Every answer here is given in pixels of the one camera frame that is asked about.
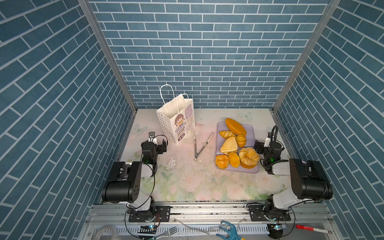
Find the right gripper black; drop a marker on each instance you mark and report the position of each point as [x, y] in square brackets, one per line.
[259, 145]

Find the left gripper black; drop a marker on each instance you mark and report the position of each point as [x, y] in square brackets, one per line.
[160, 145]

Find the small ridged oval bread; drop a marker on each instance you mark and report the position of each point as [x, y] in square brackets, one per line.
[241, 140]

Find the white paper gift bag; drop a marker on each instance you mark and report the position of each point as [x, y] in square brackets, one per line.
[177, 117]

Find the long oval orange bread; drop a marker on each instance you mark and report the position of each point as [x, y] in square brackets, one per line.
[235, 127]

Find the metal bread tongs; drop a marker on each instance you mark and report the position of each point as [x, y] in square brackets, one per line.
[198, 149]

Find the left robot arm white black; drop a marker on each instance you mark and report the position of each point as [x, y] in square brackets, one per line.
[124, 181]

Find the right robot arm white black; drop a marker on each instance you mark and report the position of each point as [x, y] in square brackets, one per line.
[308, 183]

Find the small smooth oval bread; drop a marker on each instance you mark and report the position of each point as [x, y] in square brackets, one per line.
[234, 159]

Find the triangular sandwich bread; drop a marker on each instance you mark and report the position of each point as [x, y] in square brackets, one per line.
[230, 145]

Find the small croissant bread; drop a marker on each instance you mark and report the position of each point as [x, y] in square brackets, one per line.
[227, 134]

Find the round ridged bun bread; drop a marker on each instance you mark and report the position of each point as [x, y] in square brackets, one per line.
[222, 161]

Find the lavender plastic tray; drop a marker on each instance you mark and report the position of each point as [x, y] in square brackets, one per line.
[250, 137]

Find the metal fork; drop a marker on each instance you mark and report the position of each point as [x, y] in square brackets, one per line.
[167, 233]

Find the red white marker pen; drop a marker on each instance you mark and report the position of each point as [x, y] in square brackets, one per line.
[313, 229]

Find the teal plastic clamp tool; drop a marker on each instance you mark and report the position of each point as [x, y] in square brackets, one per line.
[230, 230]

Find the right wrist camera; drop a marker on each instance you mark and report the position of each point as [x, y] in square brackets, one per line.
[270, 138]

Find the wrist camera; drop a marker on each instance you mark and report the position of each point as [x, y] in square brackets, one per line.
[152, 136]
[270, 138]

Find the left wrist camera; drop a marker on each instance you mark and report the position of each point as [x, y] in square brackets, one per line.
[152, 136]

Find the large twisted ring bread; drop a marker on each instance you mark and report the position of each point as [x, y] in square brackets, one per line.
[249, 158]

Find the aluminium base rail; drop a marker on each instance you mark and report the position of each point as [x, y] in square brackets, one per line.
[212, 213]

